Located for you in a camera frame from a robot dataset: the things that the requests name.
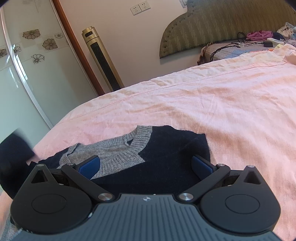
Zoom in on white wall socket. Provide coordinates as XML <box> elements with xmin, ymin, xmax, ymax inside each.
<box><xmin>130</xmin><ymin>1</ymin><xmax>151</xmax><ymax>16</ymax></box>

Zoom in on brown wooden wardrobe frame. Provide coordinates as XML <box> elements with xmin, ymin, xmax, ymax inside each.
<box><xmin>52</xmin><ymin>0</ymin><xmax>105</xmax><ymax>96</ymax></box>

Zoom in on gold tower fan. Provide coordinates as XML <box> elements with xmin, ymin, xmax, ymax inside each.
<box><xmin>82</xmin><ymin>26</ymin><xmax>125</xmax><ymax>91</ymax></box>

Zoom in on pile of light clothes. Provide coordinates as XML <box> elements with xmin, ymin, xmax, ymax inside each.
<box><xmin>273</xmin><ymin>22</ymin><xmax>296</xmax><ymax>47</ymax></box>

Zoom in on magenta garment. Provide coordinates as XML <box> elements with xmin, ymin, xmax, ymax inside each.
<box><xmin>246</xmin><ymin>30</ymin><xmax>273</xmax><ymax>41</ymax></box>

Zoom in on pink bed sheet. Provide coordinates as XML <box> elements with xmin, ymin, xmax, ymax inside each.
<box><xmin>1</xmin><ymin>44</ymin><xmax>295</xmax><ymax>240</ymax></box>

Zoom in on olive green padded headboard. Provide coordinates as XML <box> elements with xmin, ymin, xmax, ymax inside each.
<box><xmin>159</xmin><ymin>0</ymin><xmax>295</xmax><ymax>58</ymax></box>

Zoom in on black sleeve of person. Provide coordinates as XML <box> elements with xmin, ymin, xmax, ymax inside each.
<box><xmin>1</xmin><ymin>131</ymin><xmax>37</xmax><ymax>199</ymax></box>

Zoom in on glass wardrobe sliding door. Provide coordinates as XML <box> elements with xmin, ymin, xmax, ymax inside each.
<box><xmin>1</xmin><ymin>1</ymin><xmax>97</xmax><ymax>145</ymax></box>

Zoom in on grey and navy knit sweater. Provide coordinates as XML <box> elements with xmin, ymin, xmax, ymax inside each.
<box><xmin>41</xmin><ymin>126</ymin><xmax>210</xmax><ymax>195</ymax></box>

